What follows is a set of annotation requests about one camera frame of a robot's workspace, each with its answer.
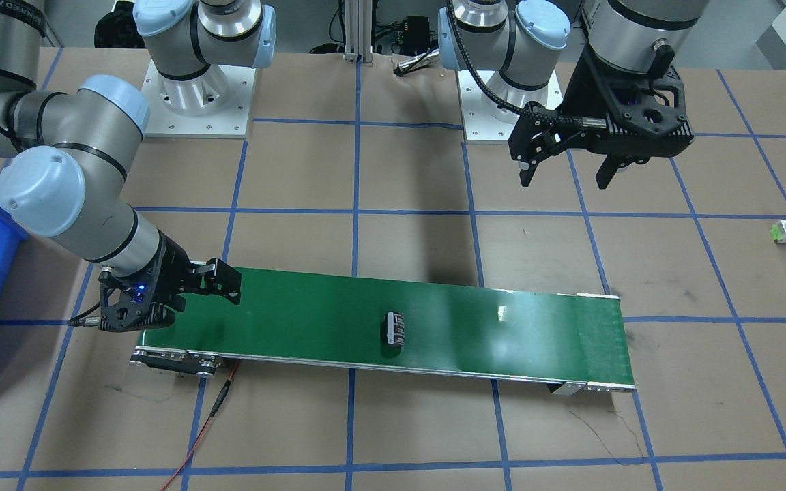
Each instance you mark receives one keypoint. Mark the aluminium frame post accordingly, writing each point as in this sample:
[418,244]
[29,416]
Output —
[359,26]

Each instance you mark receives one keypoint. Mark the black capacitor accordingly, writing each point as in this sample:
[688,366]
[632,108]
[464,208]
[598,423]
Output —
[394,329]

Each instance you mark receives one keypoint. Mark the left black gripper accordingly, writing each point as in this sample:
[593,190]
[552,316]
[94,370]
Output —
[581,95]

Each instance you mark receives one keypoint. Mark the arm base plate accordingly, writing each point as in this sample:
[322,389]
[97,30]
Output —
[483,121]
[218,104]

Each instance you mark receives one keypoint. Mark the green conveyor belt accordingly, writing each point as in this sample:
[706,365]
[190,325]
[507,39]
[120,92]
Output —
[572,341]

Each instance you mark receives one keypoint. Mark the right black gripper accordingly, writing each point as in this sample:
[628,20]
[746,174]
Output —
[176,268]

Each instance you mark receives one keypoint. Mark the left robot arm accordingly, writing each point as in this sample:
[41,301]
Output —
[523,43]

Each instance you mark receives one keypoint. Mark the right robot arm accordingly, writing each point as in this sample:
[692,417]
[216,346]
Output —
[70,155]

